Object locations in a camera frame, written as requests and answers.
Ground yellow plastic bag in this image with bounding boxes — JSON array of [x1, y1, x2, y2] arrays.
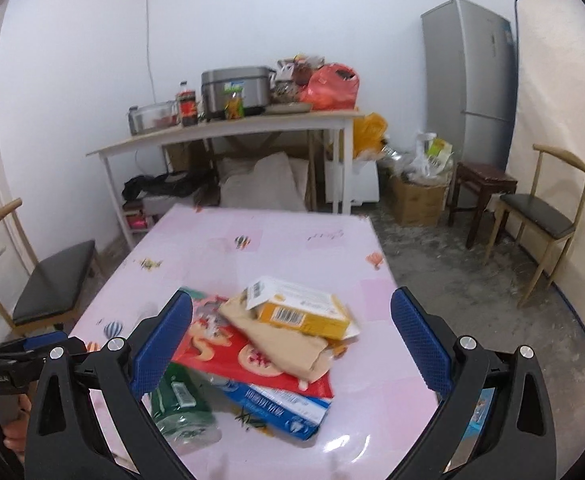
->
[[353, 112, 389, 160]]

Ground black clothing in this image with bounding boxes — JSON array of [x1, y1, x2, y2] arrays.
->
[[122, 172, 213, 201]]

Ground beige mattress blue trim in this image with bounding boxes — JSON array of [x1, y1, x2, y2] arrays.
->
[[505, 0, 585, 361]]

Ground pink printed tablecloth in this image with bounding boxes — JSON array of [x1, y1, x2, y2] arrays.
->
[[67, 204, 448, 480]]

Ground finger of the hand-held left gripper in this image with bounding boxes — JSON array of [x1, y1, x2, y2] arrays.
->
[[0, 331, 89, 363]]

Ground green and white package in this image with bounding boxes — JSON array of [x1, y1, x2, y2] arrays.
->
[[425, 137, 453, 171]]

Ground clear plastic container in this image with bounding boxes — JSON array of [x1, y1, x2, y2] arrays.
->
[[127, 101, 179, 136]]

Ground dark sauce jar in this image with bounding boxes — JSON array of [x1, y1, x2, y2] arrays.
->
[[175, 81, 199, 127]]

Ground dark wooden stool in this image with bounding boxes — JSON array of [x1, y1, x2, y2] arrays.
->
[[447, 161, 518, 250]]

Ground glass jar of dried food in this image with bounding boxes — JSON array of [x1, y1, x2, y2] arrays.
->
[[272, 77, 303, 103]]

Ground green plastic bottle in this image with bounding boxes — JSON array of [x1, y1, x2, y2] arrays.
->
[[150, 362, 222, 456]]

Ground white wall cable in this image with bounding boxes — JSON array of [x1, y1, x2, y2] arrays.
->
[[145, 0, 156, 96]]

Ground silver rice cooker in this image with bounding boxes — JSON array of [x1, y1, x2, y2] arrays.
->
[[201, 65, 276, 122]]

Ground blue plastic basket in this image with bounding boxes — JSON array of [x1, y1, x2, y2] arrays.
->
[[465, 385, 498, 446]]

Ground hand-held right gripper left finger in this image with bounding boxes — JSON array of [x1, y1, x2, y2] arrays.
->
[[24, 289, 196, 480]]

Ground round plate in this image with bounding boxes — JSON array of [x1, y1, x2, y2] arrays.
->
[[264, 101, 313, 113]]

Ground open cardboard box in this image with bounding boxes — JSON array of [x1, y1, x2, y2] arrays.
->
[[387, 174, 448, 227]]

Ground wooden chair dark seat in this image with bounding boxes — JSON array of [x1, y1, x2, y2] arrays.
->
[[0, 197, 98, 338], [483, 144, 585, 308]]

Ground brown food packet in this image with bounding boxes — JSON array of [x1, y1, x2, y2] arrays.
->
[[277, 55, 323, 86]]

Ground yellow cardboard box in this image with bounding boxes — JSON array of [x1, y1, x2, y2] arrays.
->
[[245, 276, 362, 342]]

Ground white sack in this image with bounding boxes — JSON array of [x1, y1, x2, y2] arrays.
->
[[220, 152, 308, 211]]

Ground wooden side table white legs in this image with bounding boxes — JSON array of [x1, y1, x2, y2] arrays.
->
[[86, 107, 366, 251]]

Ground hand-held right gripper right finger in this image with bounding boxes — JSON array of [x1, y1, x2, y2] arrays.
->
[[391, 286, 557, 480]]

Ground beige paper bag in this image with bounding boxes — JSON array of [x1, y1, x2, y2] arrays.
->
[[218, 294, 333, 385]]

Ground white plastic bags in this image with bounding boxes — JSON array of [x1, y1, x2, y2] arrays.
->
[[383, 132, 456, 181]]

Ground red plastic bag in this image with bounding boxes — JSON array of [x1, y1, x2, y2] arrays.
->
[[300, 62, 361, 111]]

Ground blue toothpaste box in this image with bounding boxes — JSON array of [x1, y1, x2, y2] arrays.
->
[[217, 380, 332, 442]]

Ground silver refrigerator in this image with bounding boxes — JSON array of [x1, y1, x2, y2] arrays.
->
[[421, 0, 518, 211]]

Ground red snack bag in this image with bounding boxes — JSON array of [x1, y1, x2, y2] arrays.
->
[[171, 287, 334, 401]]

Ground person's left hand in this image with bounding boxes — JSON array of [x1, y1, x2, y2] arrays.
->
[[2, 392, 37, 463]]

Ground plain brown carton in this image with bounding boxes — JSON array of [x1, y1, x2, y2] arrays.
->
[[165, 141, 208, 173]]

